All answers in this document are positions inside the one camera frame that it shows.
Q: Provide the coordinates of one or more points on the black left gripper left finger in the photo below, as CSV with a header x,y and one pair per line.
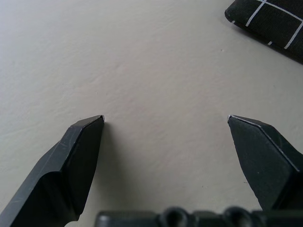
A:
x,y
59,170

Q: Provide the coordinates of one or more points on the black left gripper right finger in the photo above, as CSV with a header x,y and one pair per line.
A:
x,y
267,163

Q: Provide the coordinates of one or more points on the black cloth with white grid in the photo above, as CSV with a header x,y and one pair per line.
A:
x,y
272,22

